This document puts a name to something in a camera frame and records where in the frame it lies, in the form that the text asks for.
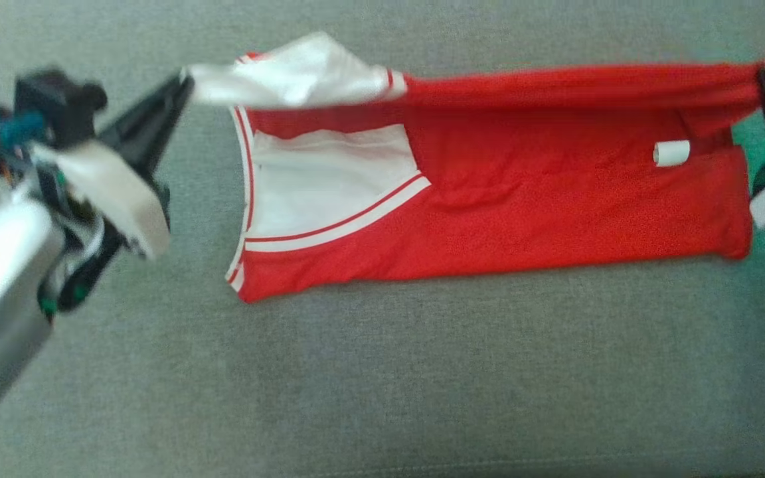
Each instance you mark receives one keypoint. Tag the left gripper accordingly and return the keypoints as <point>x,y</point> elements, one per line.
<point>64,159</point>

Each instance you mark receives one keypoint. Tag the red basketball jersey number 23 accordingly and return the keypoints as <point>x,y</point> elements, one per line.
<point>522,199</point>

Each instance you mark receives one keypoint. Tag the large grey sofa seat cushion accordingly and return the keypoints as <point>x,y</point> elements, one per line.
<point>382,372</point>

